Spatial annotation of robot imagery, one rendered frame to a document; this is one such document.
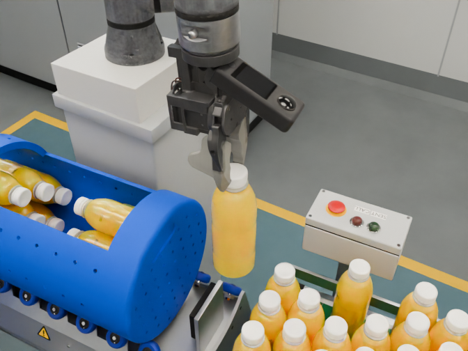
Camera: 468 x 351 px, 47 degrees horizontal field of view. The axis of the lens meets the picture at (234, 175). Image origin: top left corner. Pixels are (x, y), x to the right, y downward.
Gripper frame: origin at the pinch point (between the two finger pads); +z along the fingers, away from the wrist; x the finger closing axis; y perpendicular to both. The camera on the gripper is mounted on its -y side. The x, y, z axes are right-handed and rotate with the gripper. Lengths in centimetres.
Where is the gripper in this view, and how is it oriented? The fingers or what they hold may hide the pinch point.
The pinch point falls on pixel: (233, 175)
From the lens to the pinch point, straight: 76.6
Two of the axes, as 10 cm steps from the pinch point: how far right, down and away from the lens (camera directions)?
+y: -9.1, -2.3, 3.5
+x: -4.2, 5.9, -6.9
